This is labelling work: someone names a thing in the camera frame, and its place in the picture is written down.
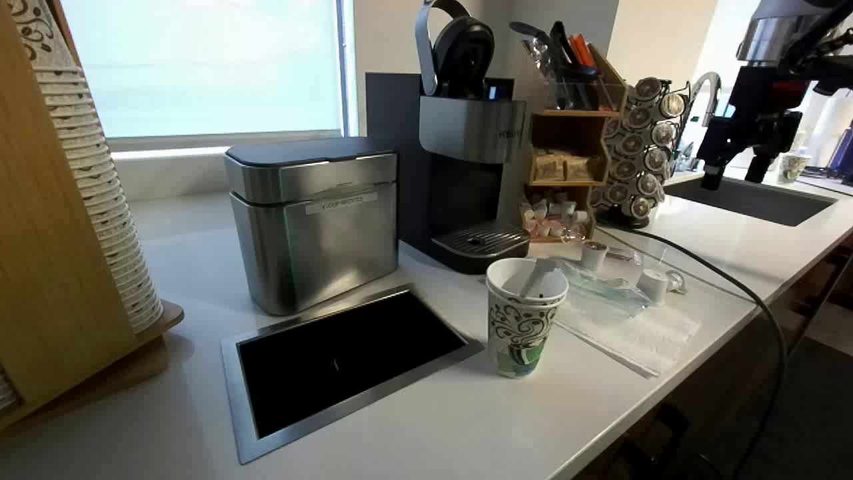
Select dark sink basin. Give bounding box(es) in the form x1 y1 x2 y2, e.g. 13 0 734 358
663 172 839 230

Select black silver coffee machine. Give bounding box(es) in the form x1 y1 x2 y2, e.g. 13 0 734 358
362 0 534 274

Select chrome faucet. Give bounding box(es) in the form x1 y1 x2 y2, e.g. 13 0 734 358
675 70 727 170

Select white stir stick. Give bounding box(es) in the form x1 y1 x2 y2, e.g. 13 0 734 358
516 258 556 299

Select wooden cup dispenser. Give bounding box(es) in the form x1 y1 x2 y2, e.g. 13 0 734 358
0 0 187 435

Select brown sugar packets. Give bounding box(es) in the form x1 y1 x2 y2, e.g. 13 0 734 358
531 147 598 186

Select stainless steel bin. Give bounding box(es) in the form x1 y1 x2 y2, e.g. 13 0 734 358
222 136 400 319

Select clear plastic bag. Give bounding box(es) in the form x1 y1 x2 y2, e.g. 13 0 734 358
556 252 687 319

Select small white creamer cup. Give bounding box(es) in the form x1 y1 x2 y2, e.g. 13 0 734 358
638 264 672 303
579 242 612 274

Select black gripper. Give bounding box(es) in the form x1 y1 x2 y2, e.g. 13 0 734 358
695 64 807 195

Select pile of creamer pods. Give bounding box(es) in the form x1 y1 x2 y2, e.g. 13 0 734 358
519 195 598 246

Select black cable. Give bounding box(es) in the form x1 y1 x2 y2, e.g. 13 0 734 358
600 223 792 480

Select patterned paper cup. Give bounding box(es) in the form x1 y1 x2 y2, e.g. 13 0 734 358
483 256 571 380

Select wooden condiment organizer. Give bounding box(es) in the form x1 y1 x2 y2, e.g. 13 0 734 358
519 46 630 260

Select bright window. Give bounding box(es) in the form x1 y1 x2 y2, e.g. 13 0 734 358
58 0 352 150

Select black utensils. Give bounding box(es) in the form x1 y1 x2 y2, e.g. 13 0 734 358
546 19 588 112

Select stack of paper cups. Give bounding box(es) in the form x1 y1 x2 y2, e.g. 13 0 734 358
6 0 167 338

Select steel framed trash chute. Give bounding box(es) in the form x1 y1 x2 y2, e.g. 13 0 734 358
218 282 484 466

